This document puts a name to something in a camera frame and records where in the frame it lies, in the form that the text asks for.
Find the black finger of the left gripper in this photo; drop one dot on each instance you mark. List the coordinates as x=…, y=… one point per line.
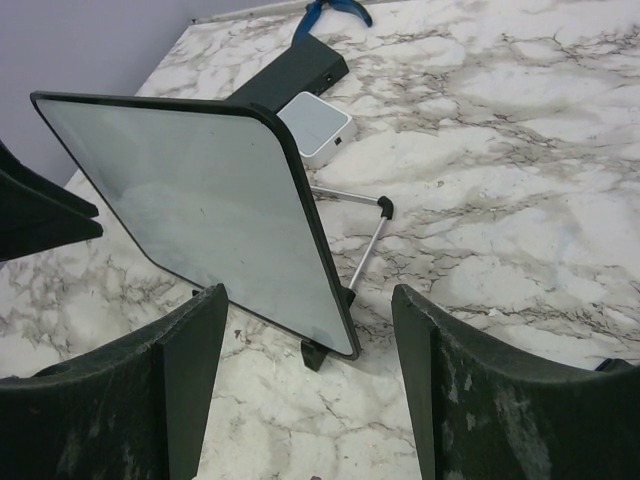
x=33, y=223
x=19, y=172

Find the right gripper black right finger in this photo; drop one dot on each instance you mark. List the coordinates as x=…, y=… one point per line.
x=483, y=409

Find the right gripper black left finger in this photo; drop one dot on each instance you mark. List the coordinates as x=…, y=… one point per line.
x=134, y=408

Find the small whiteboard black frame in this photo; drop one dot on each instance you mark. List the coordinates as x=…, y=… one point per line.
x=214, y=192

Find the small white square device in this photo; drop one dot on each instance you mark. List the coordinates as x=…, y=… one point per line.
x=319, y=129

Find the black rectangular box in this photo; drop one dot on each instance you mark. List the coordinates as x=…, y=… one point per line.
x=308, y=65

